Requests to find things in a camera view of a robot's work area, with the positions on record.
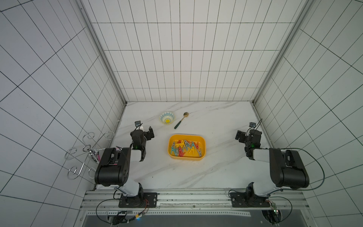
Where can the yellow plastic storage box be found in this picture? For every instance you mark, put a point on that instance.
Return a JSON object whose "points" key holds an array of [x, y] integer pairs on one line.
{"points": [[190, 141]]}

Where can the red clothespin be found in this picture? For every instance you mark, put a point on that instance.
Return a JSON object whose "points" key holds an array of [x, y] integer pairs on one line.
{"points": [[181, 154]]}

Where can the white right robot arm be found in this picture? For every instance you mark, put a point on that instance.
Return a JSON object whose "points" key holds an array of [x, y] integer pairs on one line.
{"points": [[286, 168]]}

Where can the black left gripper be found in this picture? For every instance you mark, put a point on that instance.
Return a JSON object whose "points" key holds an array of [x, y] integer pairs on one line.
{"points": [[147, 134]]}

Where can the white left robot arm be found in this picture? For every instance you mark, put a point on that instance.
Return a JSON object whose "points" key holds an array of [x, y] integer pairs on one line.
{"points": [[114, 166]]}

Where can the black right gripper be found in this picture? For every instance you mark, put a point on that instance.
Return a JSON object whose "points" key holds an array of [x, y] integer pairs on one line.
{"points": [[243, 136]]}

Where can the blue yellow patterned bowl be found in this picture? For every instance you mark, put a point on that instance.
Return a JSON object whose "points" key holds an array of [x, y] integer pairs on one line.
{"points": [[167, 117]]}

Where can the metal wire cup rack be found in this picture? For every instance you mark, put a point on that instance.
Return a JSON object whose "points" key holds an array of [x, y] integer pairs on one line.
{"points": [[89, 150]]}

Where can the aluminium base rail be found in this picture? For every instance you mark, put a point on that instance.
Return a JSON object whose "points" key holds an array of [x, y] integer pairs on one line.
{"points": [[188, 202]]}

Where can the gold spoon green handle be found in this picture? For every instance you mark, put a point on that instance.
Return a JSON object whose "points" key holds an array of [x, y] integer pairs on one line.
{"points": [[186, 114]]}

